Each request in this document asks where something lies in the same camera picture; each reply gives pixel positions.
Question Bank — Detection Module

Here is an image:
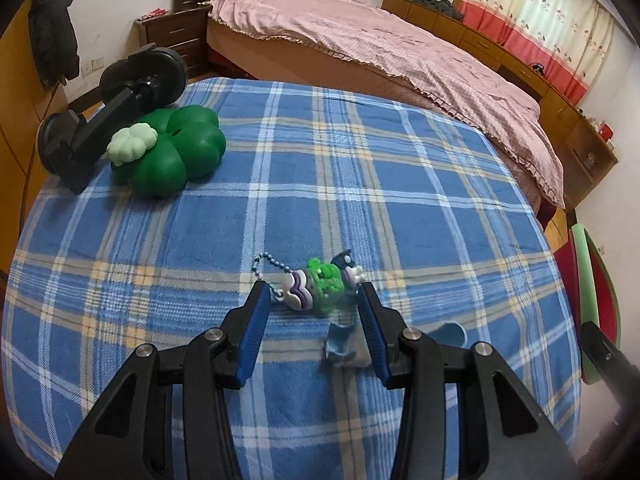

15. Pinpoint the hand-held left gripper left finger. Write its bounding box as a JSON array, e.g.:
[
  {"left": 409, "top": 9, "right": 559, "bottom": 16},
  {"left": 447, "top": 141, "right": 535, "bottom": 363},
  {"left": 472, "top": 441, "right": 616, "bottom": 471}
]
[{"left": 55, "top": 281, "right": 272, "bottom": 480}]

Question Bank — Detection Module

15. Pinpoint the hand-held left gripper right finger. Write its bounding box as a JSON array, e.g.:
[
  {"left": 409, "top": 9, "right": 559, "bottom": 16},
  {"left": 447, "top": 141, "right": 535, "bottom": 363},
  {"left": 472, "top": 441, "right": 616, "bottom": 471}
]
[{"left": 358, "top": 282, "right": 578, "bottom": 480}]

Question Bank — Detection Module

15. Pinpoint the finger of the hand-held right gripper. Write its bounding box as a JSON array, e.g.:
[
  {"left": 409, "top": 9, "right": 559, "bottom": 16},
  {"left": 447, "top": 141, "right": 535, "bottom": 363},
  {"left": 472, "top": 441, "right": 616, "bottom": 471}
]
[{"left": 580, "top": 320, "right": 638, "bottom": 413}]

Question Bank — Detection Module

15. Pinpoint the green figure keychain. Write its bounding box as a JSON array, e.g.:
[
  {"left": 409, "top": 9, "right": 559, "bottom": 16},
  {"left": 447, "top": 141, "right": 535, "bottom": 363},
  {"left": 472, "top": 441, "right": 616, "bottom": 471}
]
[{"left": 250, "top": 249, "right": 365, "bottom": 317}]

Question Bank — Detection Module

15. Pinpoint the red and green chair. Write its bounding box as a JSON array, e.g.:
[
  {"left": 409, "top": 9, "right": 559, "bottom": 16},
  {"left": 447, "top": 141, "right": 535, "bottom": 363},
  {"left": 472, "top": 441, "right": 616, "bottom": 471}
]
[{"left": 552, "top": 222, "right": 623, "bottom": 386}]

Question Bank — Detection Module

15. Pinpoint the light blue small sock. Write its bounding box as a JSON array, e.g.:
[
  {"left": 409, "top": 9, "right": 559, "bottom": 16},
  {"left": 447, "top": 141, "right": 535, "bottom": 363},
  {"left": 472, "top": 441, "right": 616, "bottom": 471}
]
[{"left": 324, "top": 320, "right": 467, "bottom": 370}]

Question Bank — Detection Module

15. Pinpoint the blue plaid blanket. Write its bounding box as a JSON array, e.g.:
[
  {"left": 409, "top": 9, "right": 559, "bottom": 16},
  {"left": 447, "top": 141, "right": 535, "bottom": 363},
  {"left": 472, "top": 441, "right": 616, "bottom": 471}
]
[{"left": 0, "top": 76, "right": 583, "bottom": 480}]

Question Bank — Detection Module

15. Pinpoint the green clover toy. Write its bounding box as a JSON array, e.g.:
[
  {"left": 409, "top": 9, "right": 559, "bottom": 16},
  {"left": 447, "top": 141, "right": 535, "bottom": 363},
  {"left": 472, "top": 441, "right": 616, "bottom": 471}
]
[{"left": 109, "top": 105, "right": 227, "bottom": 200}]

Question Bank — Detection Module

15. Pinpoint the long wooden cabinet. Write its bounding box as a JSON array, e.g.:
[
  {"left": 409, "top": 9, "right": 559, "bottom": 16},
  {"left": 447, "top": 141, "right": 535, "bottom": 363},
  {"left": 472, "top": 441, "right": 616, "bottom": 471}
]
[{"left": 382, "top": 0, "right": 618, "bottom": 211}]

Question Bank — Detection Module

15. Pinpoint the brown bed base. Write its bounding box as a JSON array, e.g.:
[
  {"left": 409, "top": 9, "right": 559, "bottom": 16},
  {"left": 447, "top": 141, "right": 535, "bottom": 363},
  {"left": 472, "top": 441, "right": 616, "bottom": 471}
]
[{"left": 206, "top": 17, "right": 558, "bottom": 231}]

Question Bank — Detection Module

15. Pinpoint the bed with pink cover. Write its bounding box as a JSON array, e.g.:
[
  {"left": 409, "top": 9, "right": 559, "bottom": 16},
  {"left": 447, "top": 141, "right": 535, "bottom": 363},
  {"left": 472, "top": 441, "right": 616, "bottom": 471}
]
[{"left": 207, "top": 0, "right": 566, "bottom": 208}]

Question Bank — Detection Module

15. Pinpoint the dark wooden nightstand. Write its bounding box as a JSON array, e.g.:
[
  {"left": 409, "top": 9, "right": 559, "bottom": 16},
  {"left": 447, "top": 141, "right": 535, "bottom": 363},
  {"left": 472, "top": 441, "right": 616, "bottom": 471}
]
[{"left": 134, "top": 6, "right": 213, "bottom": 81}]

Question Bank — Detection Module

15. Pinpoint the dark cloth pile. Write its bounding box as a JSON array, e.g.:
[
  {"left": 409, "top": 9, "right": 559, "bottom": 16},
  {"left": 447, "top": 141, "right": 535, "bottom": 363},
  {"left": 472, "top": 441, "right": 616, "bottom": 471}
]
[{"left": 412, "top": 0, "right": 463, "bottom": 17}]

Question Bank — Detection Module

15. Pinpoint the cream and red curtain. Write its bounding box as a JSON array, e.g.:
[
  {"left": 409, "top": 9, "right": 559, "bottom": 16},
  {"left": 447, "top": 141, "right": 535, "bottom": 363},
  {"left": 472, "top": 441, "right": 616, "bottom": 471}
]
[{"left": 455, "top": 0, "right": 615, "bottom": 106}]

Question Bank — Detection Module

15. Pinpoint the black jacket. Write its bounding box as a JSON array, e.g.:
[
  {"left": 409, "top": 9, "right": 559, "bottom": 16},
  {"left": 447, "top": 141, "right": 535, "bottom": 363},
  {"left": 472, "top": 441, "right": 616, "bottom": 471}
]
[{"left": 27, "top": 0, "right": 81, "bottom": 92}]

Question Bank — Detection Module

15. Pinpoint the wooden wardrobe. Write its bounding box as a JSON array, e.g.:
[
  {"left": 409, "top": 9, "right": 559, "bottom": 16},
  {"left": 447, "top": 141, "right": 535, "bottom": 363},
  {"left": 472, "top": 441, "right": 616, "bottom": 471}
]
[{"left": 0, "top": 0, "right": 66, "bottom": 186}]

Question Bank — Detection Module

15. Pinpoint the black suction cup mount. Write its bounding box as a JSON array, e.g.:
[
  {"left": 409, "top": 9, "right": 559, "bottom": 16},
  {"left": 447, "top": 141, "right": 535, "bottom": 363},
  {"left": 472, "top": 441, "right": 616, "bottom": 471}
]
[{"left": 39, "top": 44, "right": 188, "bottom": 195}]

